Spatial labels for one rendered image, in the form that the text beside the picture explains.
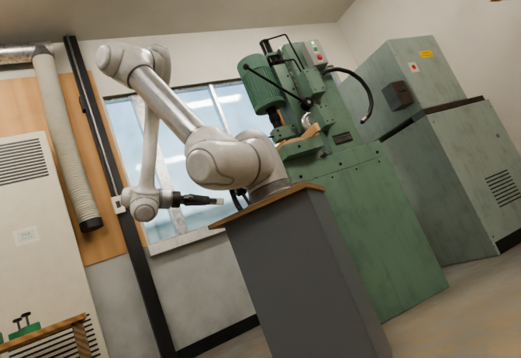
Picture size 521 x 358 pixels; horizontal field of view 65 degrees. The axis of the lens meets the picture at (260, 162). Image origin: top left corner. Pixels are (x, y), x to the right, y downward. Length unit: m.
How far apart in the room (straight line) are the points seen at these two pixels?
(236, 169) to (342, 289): 0.47
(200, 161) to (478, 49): 3.24
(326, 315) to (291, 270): 0.17
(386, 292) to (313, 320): 0.78
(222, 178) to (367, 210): 1.01
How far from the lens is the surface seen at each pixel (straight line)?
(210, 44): 4.18
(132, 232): 3.16
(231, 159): 1.22
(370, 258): 2.01
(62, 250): 2.89
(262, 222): 1.30
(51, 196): 2.98
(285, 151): 1.89
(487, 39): 4.06
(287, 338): 1.34
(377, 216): 2.08
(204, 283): 3.29
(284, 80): 2.33
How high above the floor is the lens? 0.45
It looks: 13 degrees up
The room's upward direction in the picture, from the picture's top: 22 degrees counter-clockwise
